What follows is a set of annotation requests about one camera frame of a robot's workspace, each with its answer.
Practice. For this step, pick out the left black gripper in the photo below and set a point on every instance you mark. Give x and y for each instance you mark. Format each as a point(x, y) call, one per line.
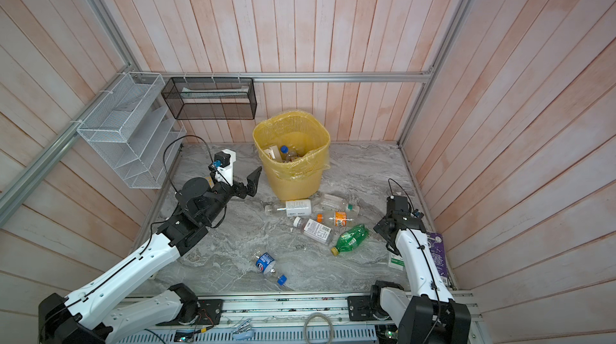
point(252, 186)

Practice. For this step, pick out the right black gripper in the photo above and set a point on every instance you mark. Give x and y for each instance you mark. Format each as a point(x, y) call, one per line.
point(382, 226)

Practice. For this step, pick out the white carton drink bottle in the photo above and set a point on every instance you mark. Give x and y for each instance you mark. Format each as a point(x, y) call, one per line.
point(273, 152)

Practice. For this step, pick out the blue label pepsi bottle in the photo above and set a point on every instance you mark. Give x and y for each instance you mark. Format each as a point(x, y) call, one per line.
point(266, 265)

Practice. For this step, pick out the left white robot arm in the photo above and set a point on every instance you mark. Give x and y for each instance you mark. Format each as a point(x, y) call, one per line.
point(92, 314)

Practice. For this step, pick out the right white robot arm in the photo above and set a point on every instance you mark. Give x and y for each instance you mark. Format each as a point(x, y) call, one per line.
point(429, 314)

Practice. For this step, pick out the yellow plastic waste bin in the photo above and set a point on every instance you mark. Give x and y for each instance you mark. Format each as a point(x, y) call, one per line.
point(303, 134)

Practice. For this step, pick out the green white juice carton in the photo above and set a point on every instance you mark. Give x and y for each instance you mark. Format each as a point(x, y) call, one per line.
point(396, 262)

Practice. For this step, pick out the purple book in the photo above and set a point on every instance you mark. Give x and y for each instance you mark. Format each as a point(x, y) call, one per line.
point(437, 250)

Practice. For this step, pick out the clear bottle white label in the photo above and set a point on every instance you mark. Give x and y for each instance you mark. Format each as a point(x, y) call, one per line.
point(296, 208)

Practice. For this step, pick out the green plastic bottle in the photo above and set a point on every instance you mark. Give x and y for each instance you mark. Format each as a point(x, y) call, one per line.
point(350, 240)

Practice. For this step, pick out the orange label clear bottle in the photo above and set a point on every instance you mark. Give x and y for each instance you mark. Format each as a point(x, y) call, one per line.
point(336, 219)

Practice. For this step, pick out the square bottle white label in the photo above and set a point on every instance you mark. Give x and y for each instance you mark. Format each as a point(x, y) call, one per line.
point(313, 230)

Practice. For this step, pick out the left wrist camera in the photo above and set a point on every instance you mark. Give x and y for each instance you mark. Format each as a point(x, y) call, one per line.
point(225, 166)

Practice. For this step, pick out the black wire mesh basket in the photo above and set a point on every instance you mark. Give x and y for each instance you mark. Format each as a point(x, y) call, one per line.
point(210, 98)

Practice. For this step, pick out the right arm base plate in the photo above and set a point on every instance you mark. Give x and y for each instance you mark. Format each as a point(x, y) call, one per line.
point(362, 309)

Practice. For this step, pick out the white wire mesh shelf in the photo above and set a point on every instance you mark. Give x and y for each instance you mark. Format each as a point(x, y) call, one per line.
point(133, 134)

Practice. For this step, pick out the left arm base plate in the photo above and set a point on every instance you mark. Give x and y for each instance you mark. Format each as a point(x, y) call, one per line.
point(207, 312)

